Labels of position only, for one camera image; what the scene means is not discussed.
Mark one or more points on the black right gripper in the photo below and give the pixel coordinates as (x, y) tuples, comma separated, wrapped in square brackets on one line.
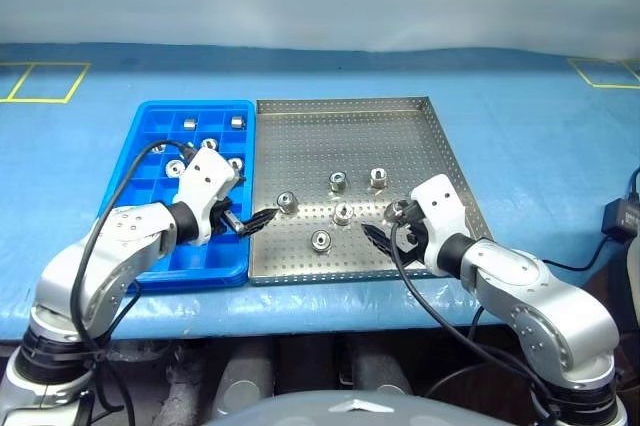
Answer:
[(419, 253)]

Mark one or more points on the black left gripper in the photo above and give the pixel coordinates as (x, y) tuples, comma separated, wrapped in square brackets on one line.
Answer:
[(220, 218)]

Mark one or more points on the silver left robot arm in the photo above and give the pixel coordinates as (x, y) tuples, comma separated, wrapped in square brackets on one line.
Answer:
[(125, 236)]

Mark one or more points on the blue compartment tray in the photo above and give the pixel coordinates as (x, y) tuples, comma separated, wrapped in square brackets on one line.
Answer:
[(150, 191)]

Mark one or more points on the black power adapter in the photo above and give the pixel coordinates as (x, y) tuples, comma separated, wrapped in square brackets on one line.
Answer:
[(622, 218)]

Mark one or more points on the perforated metal tray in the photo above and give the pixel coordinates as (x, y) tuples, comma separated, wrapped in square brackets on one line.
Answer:
[(325, 146)]

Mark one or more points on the grey robot torso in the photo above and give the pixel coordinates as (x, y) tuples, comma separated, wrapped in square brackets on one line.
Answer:
[(350, 408)]

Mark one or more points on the blue plastic table cover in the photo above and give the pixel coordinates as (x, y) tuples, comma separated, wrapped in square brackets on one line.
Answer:
[(525, 146)]

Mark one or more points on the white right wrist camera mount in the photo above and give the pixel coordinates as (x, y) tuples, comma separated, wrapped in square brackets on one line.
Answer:
[(440, 206)]

